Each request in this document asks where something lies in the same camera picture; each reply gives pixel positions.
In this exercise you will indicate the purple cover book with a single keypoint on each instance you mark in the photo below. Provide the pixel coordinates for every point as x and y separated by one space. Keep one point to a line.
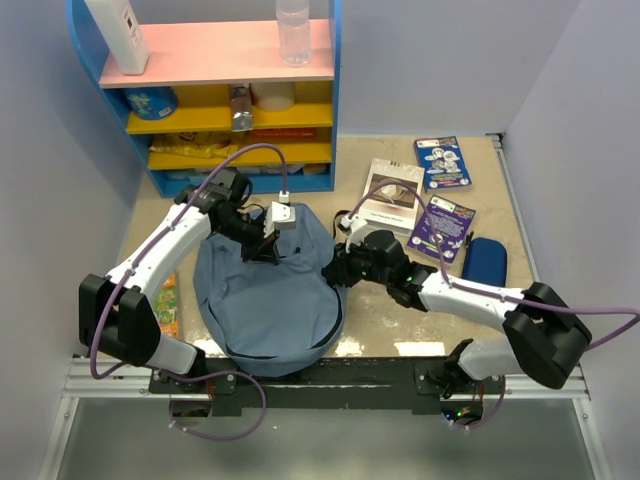
446 223

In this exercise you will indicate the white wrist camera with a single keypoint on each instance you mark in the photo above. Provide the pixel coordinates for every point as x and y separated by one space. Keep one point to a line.
354 227
280 216

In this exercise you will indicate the red flat box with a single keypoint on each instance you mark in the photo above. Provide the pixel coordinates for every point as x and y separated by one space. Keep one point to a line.
285 133

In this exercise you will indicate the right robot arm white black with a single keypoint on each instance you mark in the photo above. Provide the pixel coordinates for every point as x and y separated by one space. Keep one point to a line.
539 337

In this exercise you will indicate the yellow snack bag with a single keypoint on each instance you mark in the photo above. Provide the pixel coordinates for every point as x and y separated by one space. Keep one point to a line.
202 145

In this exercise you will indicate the white coffee cover book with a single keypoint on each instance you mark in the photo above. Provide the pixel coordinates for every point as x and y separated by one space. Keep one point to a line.
391 204

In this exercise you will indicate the orange green children book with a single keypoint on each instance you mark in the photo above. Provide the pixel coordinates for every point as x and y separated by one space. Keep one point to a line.
166 308

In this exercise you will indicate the blue cartoon book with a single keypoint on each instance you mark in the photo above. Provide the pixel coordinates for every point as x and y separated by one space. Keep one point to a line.
443 163

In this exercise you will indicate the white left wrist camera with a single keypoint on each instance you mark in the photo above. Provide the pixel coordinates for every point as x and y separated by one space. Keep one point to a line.
280 216

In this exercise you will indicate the clear plastic water bottle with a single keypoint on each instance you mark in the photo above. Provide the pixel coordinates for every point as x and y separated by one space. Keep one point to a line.
294 31

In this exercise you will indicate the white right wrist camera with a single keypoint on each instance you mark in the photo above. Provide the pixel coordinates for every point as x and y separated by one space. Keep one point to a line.
354 227

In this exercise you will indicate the blue round tin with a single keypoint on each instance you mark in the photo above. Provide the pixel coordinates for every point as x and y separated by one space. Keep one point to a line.
151 103

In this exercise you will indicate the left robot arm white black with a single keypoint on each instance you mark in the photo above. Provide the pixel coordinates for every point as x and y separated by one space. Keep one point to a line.
115 310

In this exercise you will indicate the aluminium frame rail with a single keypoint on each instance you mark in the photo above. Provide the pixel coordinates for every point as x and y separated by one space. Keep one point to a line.
134 382

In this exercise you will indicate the blue zip pencil case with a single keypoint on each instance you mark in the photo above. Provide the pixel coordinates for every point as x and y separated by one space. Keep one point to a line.
485 262

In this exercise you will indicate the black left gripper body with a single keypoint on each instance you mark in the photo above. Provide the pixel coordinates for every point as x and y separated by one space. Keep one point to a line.
250 234

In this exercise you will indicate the white rectangular box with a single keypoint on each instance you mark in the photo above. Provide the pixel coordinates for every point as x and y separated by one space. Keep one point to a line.
122 33

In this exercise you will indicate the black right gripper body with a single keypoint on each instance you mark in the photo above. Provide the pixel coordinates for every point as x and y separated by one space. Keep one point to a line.
356 266

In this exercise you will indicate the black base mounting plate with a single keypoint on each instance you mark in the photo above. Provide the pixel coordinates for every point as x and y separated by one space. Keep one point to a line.
417 384

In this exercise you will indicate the blue fabric backpack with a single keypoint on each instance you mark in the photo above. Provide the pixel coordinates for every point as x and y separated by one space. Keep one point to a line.
272 320

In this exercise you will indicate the blue shelf unit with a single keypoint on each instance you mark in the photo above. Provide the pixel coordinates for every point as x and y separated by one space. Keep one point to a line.
200 61

